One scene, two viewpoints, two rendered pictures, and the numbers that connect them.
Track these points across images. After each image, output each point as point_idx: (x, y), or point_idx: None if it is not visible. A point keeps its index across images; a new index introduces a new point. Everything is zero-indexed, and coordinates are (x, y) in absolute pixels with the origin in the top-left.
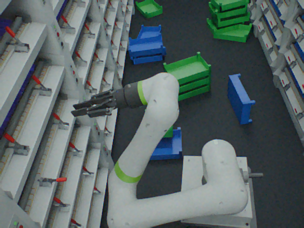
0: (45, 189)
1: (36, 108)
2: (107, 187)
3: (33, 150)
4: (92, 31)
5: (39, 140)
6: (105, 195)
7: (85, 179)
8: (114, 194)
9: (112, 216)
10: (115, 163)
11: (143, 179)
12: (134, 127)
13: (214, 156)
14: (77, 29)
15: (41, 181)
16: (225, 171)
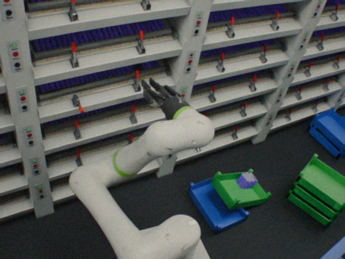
0: (71, 104)
1: (119, 52)
2: (145, 178)
3: (80, 70)
4: (270, 56)
5: (94, 70)
6: (135, 181)
7: (125, 145)
8: (99, 162)
9: (78, 169)
10: (174, 173)
11: (170, 207)
12: (227, 171)
13: (171, 225)
14: (239, 38)
15: (73, 97)
16: (157, 240)
